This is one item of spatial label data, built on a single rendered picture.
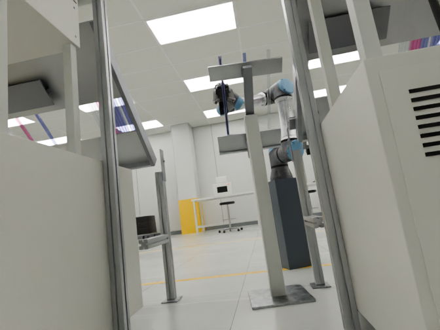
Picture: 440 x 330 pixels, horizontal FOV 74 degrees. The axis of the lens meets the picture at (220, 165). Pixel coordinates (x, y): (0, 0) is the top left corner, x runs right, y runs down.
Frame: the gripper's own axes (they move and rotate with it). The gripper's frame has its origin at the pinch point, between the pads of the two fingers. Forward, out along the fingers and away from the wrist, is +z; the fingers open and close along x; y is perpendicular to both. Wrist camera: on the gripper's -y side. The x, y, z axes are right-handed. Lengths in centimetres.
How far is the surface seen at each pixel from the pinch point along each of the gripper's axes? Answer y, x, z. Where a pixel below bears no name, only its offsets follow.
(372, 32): 26, 25, 87
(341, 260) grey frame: -36, 25, 78
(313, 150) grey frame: -7, 24, 60
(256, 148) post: -18.9, 11.3, 19.7
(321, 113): -9.6, 45.0, 10.0
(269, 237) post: -53, 10, 41
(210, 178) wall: -324, -40, -601
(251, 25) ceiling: 43, 65, -318
